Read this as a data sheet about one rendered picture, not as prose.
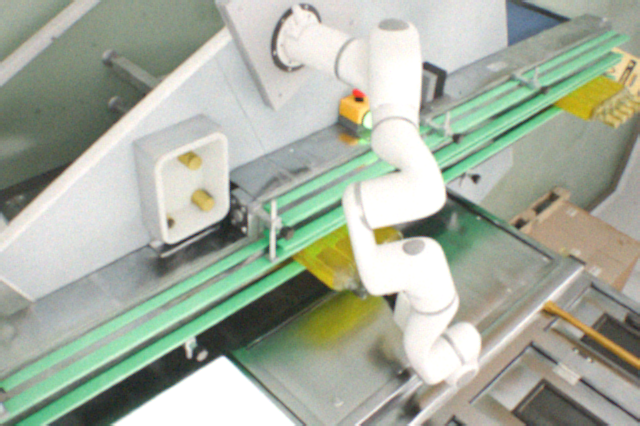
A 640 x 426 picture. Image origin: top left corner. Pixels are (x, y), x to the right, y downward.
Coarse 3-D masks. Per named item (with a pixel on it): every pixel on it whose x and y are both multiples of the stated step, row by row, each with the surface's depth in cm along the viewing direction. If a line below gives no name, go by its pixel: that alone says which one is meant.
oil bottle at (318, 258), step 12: (300, 252) 154; (312, 252) 152; (324, 252) 153; (336, 252) 153; (312, 264) 153; (324, 264) 150; (336, 264) 150; (348, 264) 150; (324, 276) 151; (336, 276) 148; (348, 276) 148; (336, 288) 150
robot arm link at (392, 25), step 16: (384, 32) 118; (400, 32) 118; (416, 32) 120; (368, 48) 118; (384, 48) 114; (400, 48) 114; (416, 48) 115; (368, 64) 115; (384, 64) 112; (400, 64) 111; (416, 64) 112; (368, 80) 116; (384, 80) 112; (400, 80) 111; (416, 80) 113; (368, 96) 119; (384, 96) 114; (400, 96) 113; (416, 96) 115; (384, 112) 114; (400, 112) 113; (416, 112) 117
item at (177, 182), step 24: (192, 144) 129; (216, 144) 137; (168, 168) 137; (216, 168) 141; (168, 192) 141; (192, 192) 146; (216, 192) 145; (192, 216) 144; (216, 216) 145; (168, 240) 138
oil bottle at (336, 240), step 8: (336, 232) 158; (320, 240) 157; (328, 240) 156; (336, 240) 156; (344, 240) 156; (336, 248) 154; (344, 248) 154; (344, 256) 152; (352, 256) 152; (352, 264) 151
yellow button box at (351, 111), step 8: (352, 96) 170; (344, 104) 168; (352, 104) 167; (360, 104) 167; (368, 104) 168; (344, 112) 170; (352, 112) 167; (360, 112) 166; (344, 120) 171; (352, 120) 169; (360, 120) 168; (352, 128) 170; (360, 128) 170
